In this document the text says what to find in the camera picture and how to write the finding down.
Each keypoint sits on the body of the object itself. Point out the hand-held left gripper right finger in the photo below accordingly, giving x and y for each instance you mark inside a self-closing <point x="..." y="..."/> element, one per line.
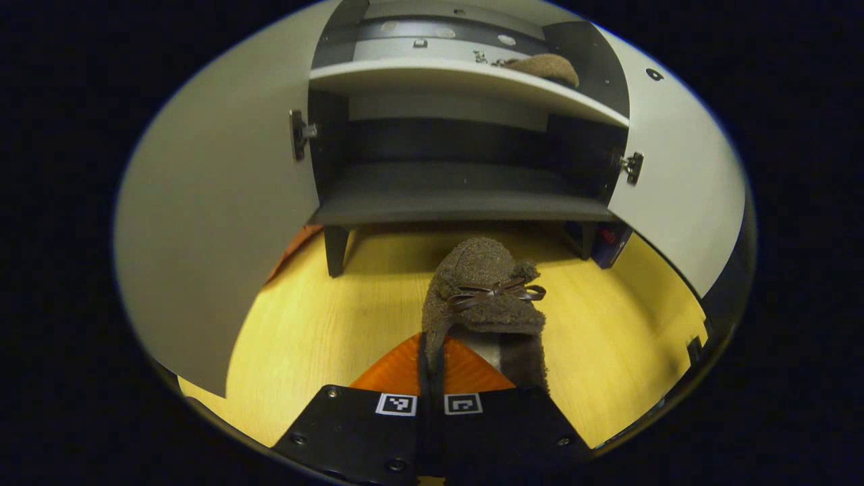
<point x="506" y="432"/>

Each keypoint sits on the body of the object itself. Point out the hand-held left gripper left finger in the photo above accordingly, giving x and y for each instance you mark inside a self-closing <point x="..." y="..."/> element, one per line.
<point x="358" y="432"/>

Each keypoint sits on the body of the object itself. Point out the brown fuzzy shoe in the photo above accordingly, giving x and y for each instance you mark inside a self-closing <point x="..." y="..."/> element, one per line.
<point x="479" y="270"/>
<point x="547" y="66"/>

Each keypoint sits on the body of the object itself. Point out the white shoe cabinet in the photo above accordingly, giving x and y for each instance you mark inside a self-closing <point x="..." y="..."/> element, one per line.
<point x="459" y="196"/>

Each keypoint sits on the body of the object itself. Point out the white door with phone sticker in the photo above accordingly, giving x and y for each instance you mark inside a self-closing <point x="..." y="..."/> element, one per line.
<point x="216" y="202"/>

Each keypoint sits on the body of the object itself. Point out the white door with cat sticker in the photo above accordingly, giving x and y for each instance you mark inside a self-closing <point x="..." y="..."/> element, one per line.
<point x="682" y="182"/>

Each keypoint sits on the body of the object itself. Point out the metal door hinge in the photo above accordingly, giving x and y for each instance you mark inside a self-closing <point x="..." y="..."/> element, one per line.
<point x="300" y="133"/>
<point x="632" y="167"/>

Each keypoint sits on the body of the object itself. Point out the white cabinet shelf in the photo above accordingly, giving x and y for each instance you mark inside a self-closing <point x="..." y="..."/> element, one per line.
<point x="439" y="77"/>

